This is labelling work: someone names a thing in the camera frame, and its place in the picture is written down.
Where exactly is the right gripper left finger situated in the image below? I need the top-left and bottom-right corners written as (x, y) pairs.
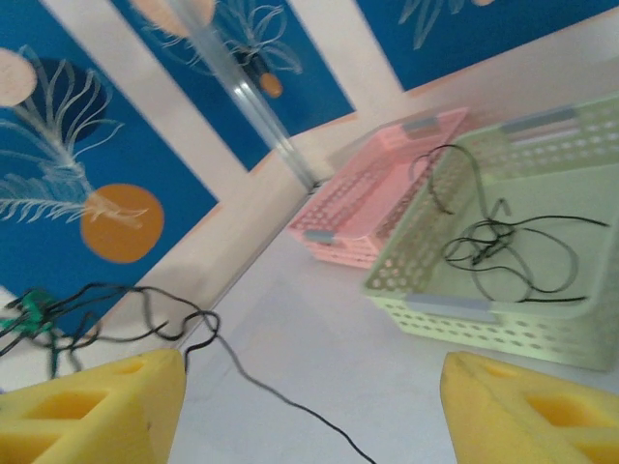
top-left (0, 348), bottom-right (188, 464)

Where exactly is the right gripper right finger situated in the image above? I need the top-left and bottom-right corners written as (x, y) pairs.
top-left (442, 351), bottom-right (619, 464)

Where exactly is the coloured wires pile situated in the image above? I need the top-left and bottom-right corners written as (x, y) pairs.
top-left (0, 313), bottom-right (98, 378)

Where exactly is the green plastic basket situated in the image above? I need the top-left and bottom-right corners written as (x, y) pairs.
top-left (362, 94), bottom-right (619, 373)

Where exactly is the thin green cable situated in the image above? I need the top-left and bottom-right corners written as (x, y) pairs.
top-left (14, 288), bottom-right (57, 337)

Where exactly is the long thin black cable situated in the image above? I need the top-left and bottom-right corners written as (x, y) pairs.
top-left (409, 143), bottom-right (514, 228)

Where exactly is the pink plastic basket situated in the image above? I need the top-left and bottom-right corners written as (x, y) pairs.
top-left (287, 106), bottom-right (471, 271)

